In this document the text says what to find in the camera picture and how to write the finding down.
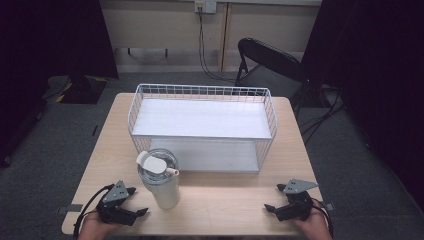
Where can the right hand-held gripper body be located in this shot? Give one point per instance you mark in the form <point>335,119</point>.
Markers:
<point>296,208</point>

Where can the person's left hand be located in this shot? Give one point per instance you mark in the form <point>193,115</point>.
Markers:
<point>93,228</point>

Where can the white wall outlet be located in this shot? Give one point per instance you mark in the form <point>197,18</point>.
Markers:
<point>206,6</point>

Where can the black stand base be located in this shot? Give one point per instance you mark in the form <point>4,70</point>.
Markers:
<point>83,88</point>

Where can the grey tape strip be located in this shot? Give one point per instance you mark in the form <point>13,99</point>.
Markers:
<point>70,208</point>
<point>328,205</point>

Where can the black curtain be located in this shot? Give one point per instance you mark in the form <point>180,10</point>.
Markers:
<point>376,66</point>
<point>50,36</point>

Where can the black folding chair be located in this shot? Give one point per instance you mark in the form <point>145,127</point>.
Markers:
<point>270,55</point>

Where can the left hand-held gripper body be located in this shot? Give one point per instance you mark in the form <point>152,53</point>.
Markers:
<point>115,208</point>

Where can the white tumbler cup with lid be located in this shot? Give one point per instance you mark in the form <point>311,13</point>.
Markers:
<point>163,193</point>

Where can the person's right hand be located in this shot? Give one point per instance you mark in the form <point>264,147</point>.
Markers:
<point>316,228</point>

